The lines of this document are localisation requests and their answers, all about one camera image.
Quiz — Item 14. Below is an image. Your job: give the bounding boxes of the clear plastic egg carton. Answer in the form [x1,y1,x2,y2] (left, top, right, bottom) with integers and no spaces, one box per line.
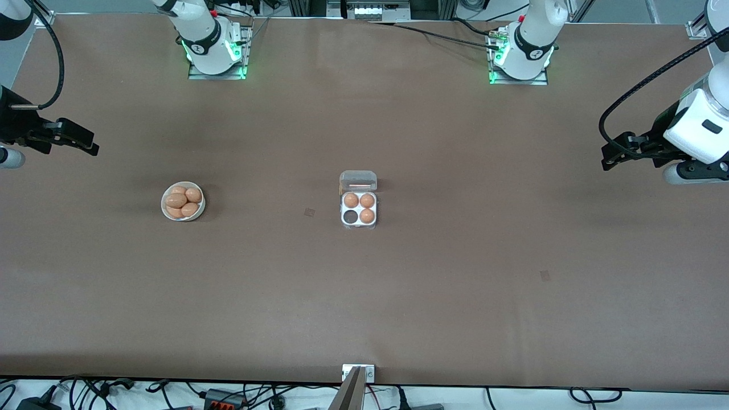
[339,170,378,230]

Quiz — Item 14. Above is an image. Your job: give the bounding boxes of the white round bowl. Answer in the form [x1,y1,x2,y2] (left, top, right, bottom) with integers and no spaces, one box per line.
[161,181,206,222]

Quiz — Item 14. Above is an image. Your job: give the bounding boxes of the black power adapter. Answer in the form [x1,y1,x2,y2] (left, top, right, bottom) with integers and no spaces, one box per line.
[16,396,62,410]

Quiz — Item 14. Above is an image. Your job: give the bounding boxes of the white electrical module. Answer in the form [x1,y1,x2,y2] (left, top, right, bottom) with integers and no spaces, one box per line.
[346,0,412,22]

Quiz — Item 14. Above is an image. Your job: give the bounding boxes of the black connector block orange levers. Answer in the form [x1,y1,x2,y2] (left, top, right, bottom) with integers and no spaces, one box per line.
[203,388,249,410]

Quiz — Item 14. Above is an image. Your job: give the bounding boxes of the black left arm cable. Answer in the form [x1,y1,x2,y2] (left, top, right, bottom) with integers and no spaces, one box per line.
[598,27,729,161]

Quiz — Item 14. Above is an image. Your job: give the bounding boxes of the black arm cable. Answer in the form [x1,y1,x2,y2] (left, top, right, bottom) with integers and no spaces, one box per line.
[10,0,65,110]
[598,27,729,161]

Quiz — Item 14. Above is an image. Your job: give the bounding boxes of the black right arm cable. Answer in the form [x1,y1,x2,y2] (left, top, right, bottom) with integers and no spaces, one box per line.
[10,0,65,110]

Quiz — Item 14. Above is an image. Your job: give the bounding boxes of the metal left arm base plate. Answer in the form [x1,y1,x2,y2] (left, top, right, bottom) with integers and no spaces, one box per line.
[488,28,549,86]

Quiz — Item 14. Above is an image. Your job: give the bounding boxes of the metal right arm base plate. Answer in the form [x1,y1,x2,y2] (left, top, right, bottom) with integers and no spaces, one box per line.
[188,24,249,81]

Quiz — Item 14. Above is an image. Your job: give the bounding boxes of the short black table cable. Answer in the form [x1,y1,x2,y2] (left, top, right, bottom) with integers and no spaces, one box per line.
[452,18,493,37]

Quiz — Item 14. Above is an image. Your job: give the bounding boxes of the long black table cable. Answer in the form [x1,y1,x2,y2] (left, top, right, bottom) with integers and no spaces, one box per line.
[369,22,502,51]

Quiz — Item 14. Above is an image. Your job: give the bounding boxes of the black cable bundle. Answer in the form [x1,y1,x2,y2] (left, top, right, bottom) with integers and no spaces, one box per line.
[57,375,137,400]

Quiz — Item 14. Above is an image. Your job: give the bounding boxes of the black looped cable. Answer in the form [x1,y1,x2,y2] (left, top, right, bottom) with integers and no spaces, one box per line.
[570,387,622,403]

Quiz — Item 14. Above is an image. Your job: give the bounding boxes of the metal mounting bracket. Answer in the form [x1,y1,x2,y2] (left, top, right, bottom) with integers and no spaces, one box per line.
[342,364,376,383]

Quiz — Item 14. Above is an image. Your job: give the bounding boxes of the grey camera support bar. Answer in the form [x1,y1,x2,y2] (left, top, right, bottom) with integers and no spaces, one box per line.
[327,366,366,410]

